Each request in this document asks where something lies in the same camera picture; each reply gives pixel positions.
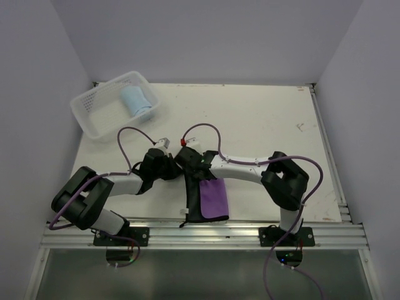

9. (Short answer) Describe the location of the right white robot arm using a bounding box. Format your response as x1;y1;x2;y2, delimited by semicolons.
175;146;309;246

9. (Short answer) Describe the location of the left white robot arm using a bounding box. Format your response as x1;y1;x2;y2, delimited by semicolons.
49;148;183;246

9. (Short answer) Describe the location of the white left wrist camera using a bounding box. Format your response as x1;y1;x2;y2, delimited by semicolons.
154;137;170;155

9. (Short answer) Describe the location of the white perforated plastic basket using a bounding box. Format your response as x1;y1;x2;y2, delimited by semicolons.
70;71;161;142

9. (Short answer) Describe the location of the dark grey purple cloth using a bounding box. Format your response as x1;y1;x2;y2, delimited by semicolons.
179;174;229;228

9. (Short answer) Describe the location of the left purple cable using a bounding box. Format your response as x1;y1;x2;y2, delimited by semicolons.
48;126;159;266

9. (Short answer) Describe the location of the light blue towel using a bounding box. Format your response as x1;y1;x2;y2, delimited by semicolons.
120;86;153;122

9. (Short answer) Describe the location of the aluminium mounting rail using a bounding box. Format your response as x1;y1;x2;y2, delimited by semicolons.
40;219;369;250

